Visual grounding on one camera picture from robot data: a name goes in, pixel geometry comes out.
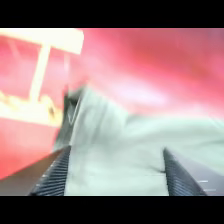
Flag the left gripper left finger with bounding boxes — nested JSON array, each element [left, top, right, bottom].
[[0, 145, 72, 197]]

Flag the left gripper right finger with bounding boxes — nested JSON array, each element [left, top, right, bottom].
[[162, 147, 224, 197]]

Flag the white shirt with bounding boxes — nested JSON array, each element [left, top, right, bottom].
[[53, 84, 224, 197]]

